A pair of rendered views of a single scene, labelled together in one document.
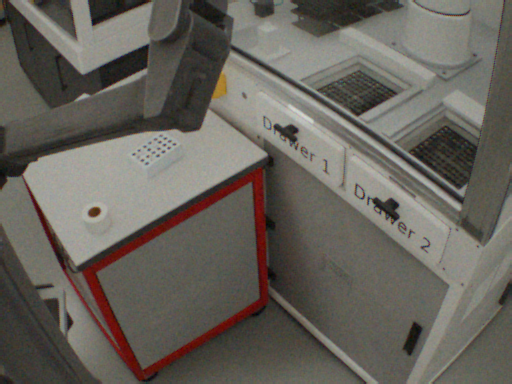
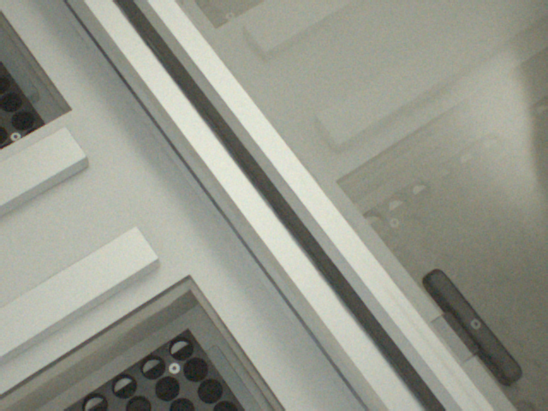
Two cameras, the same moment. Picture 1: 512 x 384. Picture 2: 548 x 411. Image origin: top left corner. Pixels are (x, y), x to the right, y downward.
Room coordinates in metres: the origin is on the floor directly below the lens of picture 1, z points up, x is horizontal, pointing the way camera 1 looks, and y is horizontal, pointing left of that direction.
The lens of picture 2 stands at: (1.19, -0.21, 1.46)
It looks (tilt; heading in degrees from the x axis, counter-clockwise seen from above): 67 degrees down; 175
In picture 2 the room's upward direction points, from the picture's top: 7 degrees clockwise
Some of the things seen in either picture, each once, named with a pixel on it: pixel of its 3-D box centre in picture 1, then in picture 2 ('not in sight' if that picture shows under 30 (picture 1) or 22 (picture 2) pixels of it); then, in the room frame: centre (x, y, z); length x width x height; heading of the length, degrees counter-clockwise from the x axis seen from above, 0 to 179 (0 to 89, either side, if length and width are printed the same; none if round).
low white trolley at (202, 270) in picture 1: (139, 236); not in sight; (1.20, 0.38, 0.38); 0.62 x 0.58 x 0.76; 36
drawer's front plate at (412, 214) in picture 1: (395, 210); not in sight; (0.79, -0.29, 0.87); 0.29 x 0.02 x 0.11; 36
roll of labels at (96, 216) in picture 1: (96, 217); not in sight; (0.91, 0.39, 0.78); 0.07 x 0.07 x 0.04
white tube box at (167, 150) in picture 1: (154, 154); not in sight; (1.12, 0.25, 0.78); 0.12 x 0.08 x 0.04; 135
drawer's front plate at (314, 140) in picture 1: (297, 136); not in sight; (1.04, -0.10, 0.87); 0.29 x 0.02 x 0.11; 36
